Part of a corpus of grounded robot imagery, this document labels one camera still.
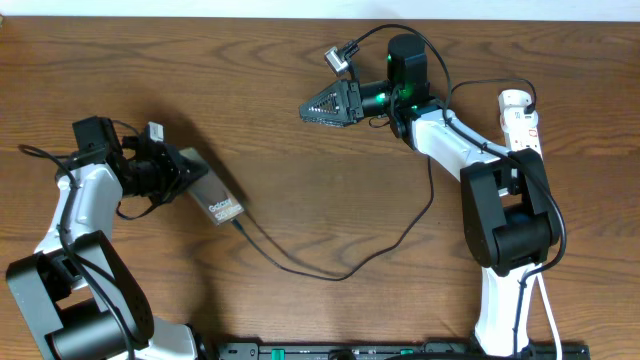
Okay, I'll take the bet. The black USB charging cable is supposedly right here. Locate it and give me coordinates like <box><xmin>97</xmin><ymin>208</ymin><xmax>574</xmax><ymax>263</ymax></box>
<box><xmin>230</xmin><ymin>77</ymin><xmax>538</xmax><ymax>282</ymax></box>

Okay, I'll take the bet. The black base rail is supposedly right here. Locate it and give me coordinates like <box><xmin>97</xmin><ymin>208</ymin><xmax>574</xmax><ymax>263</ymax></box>
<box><xmin>216</xmin><ymin>338</ymin><xmax>591</xmax><ymax>360</ymax></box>

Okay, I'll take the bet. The white USB charger adapter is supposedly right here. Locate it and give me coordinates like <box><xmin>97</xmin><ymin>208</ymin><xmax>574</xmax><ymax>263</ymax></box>
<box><xmin>498</xmin><ymin>89</ymin><xmax>539</xmax><ymax>133</ymax></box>

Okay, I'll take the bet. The white power strip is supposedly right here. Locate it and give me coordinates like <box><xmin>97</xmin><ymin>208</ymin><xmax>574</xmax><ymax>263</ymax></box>
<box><xmin>503</xmin><ymin>127</ymin><xmax>542</xmax><ymax>155</ymax></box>

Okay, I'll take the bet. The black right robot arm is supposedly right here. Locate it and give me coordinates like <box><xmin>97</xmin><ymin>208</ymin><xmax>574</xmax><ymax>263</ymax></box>
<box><xmin>299</xmin><ymin>28</ymin><xmax>567</xmax><ymax>359</ymax></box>

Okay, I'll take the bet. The white power strip cord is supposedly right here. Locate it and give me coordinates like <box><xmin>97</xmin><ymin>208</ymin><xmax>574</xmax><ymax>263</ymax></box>
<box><xmin>534</xmin><ymin>272</ymin><xmax>564</xmax><ymax>360</ymax></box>

